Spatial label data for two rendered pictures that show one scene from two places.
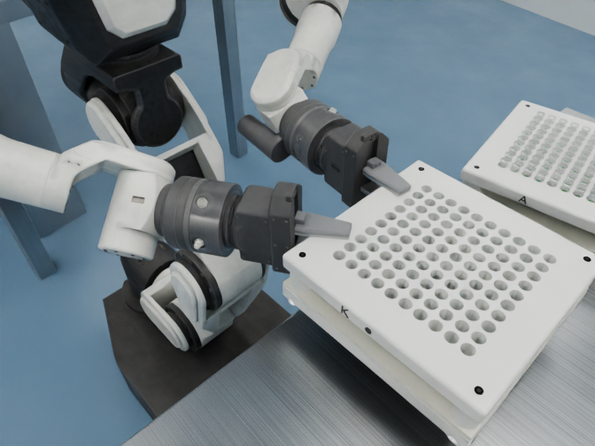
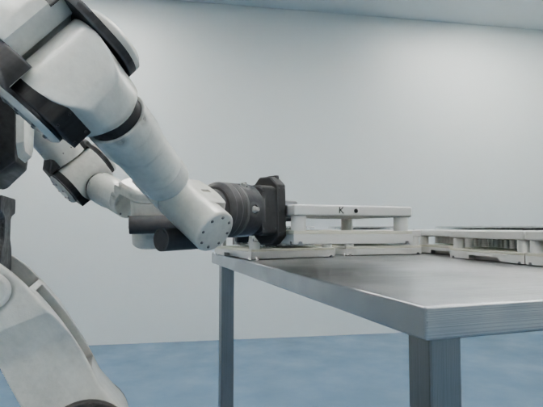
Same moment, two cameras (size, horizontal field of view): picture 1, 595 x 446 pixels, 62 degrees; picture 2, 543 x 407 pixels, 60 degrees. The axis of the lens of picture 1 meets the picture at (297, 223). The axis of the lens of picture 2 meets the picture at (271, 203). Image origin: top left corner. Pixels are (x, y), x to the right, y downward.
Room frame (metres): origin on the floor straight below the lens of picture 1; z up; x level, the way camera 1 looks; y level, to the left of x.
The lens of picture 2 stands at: (0.05, 0.78, 0.95)
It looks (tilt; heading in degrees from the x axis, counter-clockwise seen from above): 3 degrees up; 294
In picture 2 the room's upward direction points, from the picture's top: straight up
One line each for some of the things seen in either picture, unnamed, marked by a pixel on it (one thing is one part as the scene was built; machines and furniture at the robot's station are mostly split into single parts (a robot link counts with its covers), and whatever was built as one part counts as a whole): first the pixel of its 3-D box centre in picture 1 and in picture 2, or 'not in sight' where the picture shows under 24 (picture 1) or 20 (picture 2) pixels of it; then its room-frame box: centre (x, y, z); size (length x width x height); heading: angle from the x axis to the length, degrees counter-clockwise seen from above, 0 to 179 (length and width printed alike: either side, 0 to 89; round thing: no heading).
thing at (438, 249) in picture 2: not in sight; (476, 249); (0.08, -0.75, 0.88); 0.24 x 0.24 x 0.02; 40
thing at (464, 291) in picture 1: (442, 263); (326, 212); (0.35, -0.16, 0.98); 0.25 x 0.24 x 0.02; 134
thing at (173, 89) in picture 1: (136, 105); not in sight; (0.82, 0.30, 0.89); 0.14 x 0.13 x 0.12; 134
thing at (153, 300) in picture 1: (191, 303); not in sight; (0.81, 0.29, 0.28); 0.21 x 0.20 x 0.13; 44
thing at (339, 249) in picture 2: not in sight; (363, 248); (0.39, -0.67, 0.88); 0.24 x 0.24 x 0.02; 43
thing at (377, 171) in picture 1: (388, 175); not in sight; (0.48, -0.11, 0.99); 0.06 x 0.03 x 0.02; 36
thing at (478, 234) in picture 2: not in sight; (525, 234); (-0.04, -0.51, 0.93); 0.25 x 0.24 x 0.02; 130
